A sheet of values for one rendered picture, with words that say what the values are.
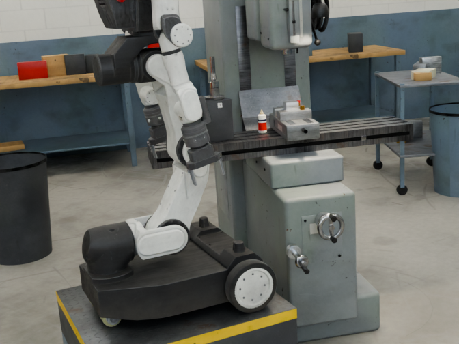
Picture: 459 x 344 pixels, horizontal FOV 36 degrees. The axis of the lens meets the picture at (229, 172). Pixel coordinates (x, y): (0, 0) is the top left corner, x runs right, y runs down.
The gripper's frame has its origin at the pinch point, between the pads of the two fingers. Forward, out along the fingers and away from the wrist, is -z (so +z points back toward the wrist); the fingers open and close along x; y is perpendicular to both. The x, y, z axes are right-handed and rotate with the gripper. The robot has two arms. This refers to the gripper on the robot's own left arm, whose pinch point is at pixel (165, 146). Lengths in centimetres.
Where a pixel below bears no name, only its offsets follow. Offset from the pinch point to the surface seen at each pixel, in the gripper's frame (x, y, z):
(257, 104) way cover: 65, 47, -12
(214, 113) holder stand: 30.3, 15.8, 0.9
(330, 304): 42, -30, -87
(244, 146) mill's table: 36.8, 7.2, -15.9
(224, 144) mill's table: 28.6, 9.1, -12.1
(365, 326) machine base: 58, -28, -108
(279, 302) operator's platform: 12, -51, -60
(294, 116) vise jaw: 64, 5, -11
